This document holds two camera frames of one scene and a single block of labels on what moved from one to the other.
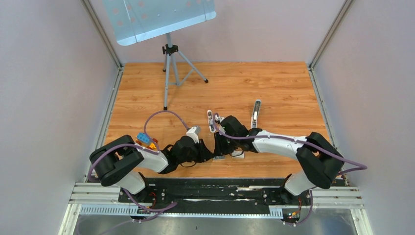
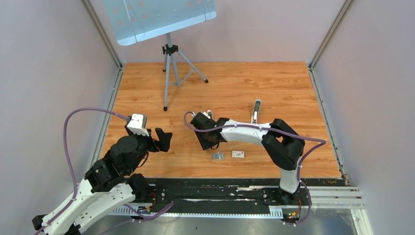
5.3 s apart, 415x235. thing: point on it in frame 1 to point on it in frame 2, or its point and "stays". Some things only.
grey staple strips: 219,157 stays
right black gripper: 219,149 to 205,145
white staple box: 237,152 stays
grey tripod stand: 177,68 stays
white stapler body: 254,117 stays
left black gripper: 204,153 to 164,139
